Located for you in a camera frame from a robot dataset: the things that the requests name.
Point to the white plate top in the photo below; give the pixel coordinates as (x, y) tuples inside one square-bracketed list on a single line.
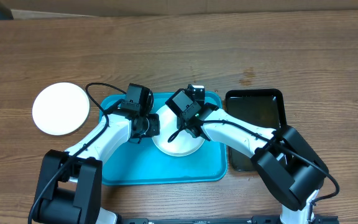
[(60, 109)]

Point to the white plate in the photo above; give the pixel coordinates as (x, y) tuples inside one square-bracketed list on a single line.
[(184, 144), (60, 109)]

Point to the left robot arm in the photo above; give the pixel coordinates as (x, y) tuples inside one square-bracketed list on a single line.
[(69, 185)]

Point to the black water tray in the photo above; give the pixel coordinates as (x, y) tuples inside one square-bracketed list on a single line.
[(263, 107)]

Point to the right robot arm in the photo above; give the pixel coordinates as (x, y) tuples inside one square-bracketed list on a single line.
[(291, 170)]

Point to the teal plastic tray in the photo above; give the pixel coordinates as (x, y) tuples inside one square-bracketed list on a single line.
[(142, 163)]

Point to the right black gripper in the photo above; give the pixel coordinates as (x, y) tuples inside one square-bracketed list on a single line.
[(183, 123)]

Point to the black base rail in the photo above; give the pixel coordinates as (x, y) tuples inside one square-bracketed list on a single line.
[(264, 219)]

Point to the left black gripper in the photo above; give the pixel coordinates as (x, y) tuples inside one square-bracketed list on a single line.
[(156, 126)]

